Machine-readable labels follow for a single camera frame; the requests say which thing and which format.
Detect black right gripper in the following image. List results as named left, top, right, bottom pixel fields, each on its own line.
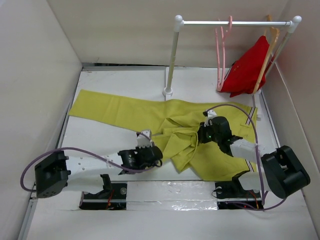
left=195, top=120, right=221, bottom=144

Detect yellow-green trousers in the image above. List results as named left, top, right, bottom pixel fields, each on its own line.
left=69, top=90, right=257, bottom=181

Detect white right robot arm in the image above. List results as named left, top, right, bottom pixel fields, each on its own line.
left=197, top=116, right=311, bottom=199

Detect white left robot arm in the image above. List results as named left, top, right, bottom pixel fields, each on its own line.
left=34, top=145, right=163, bottom=199

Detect pink plastic hanger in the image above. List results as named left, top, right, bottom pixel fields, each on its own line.
left=214, top=15, right=233, bottom=92

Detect wooden hanger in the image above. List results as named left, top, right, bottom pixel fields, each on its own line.
left=252, top=26, right=280, bottom=95

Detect red shorts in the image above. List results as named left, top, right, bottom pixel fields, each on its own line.
left=217, top=35, right=270, bottom=98

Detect white clothes rack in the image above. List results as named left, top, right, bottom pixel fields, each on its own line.
left=162, top=15, right=302, bottom=103

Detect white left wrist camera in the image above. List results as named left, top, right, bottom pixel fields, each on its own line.
left=136, top=129, right=154, bottom=149

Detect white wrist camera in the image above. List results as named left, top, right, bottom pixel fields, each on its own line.
left=203, top=109, right=218, bottom=127
left=136, top=129, right=154, bottom=149

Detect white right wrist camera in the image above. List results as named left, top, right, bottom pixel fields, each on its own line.
left=203, top=109, right=218, bottom=127

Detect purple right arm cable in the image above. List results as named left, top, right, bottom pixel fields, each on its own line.
left=206, top=103, right=288, bottom=212

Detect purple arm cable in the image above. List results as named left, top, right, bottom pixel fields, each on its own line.
left=20, top=131, right=157, bottom=193
left=206, top=103, right=288, bottom=212

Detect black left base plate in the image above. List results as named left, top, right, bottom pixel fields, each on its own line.
left=79, top=182, right=128, bottom=211

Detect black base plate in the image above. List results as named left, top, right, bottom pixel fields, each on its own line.
left=79, top=182, right=128, bottom=211
left=211, top=181, right=264, bottom=210

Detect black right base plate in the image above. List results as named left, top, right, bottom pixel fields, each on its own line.
left=211, top=181, right=264, bottom=210

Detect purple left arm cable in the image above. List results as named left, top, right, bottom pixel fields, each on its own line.
left=20, top=131, right=157, bottom=193

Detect aluminium frame rail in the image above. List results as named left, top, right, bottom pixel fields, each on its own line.
left=17, top=197, right=38, bottom=240

